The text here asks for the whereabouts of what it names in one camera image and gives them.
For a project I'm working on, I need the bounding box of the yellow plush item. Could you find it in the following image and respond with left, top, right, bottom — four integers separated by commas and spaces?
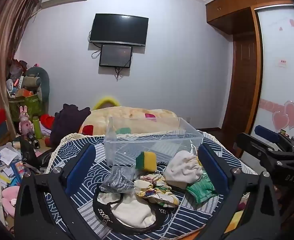
93, 95, 122, 110

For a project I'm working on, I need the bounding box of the floral cloth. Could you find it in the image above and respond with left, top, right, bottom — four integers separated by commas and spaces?
134, 174, 179, 207

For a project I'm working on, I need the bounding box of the beaded bracelet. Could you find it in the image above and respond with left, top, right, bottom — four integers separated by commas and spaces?
147, 161, 171, 176

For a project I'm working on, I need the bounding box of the striped brown curtain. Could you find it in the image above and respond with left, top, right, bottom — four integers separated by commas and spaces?
0, 0, 44, 155

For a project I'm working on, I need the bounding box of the red cloth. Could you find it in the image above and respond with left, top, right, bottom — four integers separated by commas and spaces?
40, 114, 55, 130

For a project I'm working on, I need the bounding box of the green storage box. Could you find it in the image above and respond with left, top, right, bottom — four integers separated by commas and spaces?
9, 94, 43, 125

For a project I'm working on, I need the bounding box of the pink plush item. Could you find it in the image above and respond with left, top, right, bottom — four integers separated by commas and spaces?
0, 186, 19, 217

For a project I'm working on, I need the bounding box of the grey green plush toy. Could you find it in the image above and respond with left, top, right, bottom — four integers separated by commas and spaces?
23, 66, 50, 103

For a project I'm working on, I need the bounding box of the black flashlight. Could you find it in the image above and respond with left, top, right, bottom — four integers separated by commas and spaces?
27, 131, 41, 150

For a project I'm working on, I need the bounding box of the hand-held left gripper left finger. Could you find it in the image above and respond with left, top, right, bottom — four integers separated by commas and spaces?
14, 144, 98, 240

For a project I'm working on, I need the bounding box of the pink bunny toy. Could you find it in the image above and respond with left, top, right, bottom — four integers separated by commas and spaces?
19, 106, 34, 135

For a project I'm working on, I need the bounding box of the yellow green sponge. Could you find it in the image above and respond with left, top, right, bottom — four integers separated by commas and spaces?
135, 151, 157, 172

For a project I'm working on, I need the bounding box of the green bottle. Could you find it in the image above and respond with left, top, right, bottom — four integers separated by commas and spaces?
32, 116, 42, 140

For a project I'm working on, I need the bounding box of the pile of papers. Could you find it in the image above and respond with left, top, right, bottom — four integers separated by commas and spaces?
0, 142, 34, 188

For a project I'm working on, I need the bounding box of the small wall monitor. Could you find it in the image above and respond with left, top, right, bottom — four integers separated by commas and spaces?
99, 44, 133, 68

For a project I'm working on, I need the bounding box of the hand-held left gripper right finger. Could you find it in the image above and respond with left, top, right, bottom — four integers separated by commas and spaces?
198, 144, 281, 240

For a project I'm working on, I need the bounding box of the blue patterned cloth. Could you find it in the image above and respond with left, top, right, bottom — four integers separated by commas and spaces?
43, 130, 258, 240

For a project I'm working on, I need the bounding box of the wall television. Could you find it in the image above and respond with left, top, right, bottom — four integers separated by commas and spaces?
89, 13, 149, 47

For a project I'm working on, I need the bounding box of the green knitted cloth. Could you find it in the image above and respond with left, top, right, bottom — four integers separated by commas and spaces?
186, 174, 217, 204

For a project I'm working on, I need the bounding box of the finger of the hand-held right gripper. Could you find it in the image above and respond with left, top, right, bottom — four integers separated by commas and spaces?
254, 124, 294, 153
233, 132, 294, 165

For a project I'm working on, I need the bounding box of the dark purple garment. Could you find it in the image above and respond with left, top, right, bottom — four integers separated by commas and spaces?
49, 104, 91, 147

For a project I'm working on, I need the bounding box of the black trimmed white bag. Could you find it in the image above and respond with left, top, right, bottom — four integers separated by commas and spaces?
92, 190, 174, 235

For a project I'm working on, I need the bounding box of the beige blanket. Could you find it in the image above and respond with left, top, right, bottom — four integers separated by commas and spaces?
79, 106, 185, 137

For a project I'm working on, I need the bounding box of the clear plastic bin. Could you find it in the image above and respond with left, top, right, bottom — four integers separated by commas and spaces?
104, 116, 204, 167

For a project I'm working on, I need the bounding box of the wooden overhead cabinet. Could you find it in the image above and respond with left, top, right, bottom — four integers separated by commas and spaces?
205, 0, 294, 35

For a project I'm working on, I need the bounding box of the grey knitted cloth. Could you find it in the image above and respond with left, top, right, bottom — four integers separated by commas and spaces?
99, 165, 137, 194

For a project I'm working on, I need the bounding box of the white cloth pouch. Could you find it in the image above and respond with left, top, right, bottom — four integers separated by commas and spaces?
164, 150, 204, 188

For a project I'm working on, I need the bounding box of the brown wooden door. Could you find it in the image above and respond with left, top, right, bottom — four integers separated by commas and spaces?
222, 35, 259, 135

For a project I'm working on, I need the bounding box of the pile of toys and packets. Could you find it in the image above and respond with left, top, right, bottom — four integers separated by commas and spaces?
8, 59, 28, 98

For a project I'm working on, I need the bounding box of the sliding door with heart stickers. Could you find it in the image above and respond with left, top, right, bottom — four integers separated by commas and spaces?
253, 5, 294, 140

